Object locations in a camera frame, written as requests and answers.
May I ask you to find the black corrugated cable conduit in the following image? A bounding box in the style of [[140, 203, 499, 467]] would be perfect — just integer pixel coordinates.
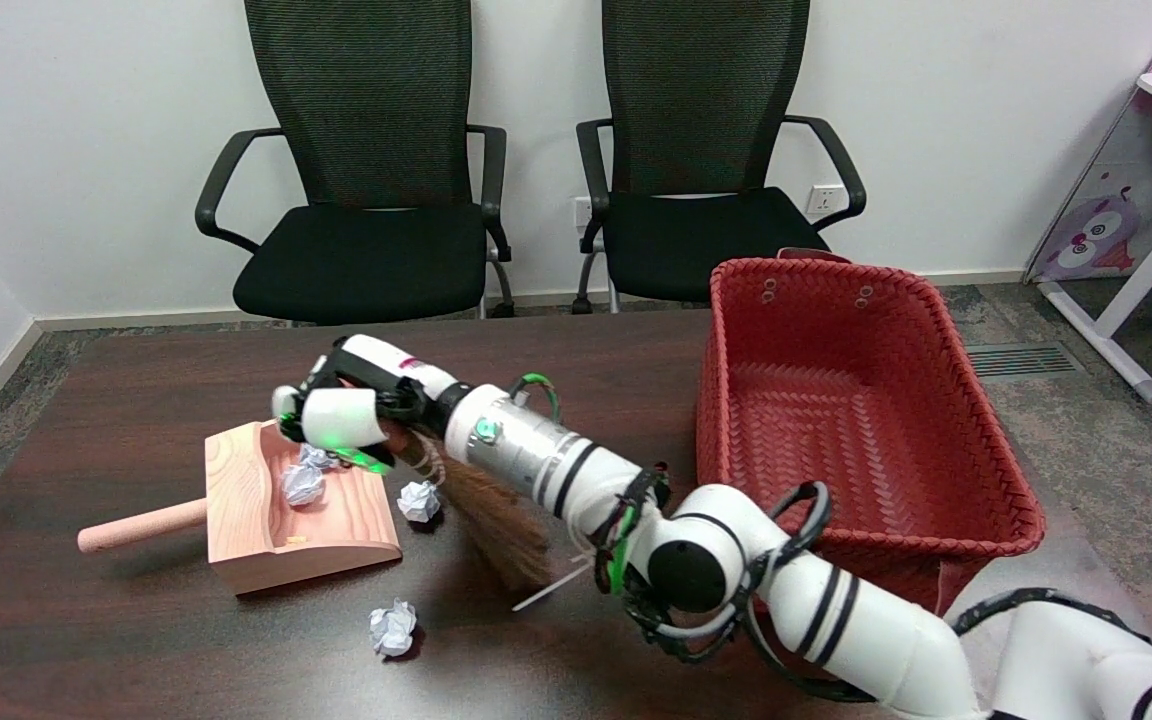
[[951, 587, 1152, 651]]

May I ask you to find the black cable loop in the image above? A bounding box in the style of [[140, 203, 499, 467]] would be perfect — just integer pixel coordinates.
[[591, 465, 832, 666]]

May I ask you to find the pink owl print shelf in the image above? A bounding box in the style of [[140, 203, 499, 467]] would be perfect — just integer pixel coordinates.
[[1031, 0, 1152, 283]]

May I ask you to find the white zip tie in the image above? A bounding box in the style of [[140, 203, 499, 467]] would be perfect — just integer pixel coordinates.
[[511, 560, 592, 613]]

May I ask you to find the red woven basket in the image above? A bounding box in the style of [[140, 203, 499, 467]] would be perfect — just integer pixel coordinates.
[[694, 248, 1047, 616]]

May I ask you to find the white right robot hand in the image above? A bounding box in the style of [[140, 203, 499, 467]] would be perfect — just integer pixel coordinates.
[[271, 335, 469, 473]]

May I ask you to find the thick green cable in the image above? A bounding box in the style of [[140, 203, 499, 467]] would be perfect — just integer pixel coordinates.
[[606, 500, 642, 596]]

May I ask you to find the thin green wire loop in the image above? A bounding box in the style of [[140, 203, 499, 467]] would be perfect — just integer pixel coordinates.
[[508, 372, 562, 421]]

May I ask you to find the brown straw hand broom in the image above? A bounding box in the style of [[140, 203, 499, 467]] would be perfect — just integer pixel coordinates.
[[381, 420, 557, 593]]

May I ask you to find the white desk leg frame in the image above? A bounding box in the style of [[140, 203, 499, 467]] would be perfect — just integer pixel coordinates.
[[1039, 175, 1152, 406]]

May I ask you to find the wooden dustpan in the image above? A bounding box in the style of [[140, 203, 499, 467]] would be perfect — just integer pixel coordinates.
[[77, 420, 403, 597]]

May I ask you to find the black mesh office chair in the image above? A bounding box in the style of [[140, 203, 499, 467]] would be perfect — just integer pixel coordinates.
[[574, 0, 867, 316], [195, 0, 517, 327]]

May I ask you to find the floor vent grille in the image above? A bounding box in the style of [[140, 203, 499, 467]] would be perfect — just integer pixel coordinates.
[[971, 343, 1077, 378]]

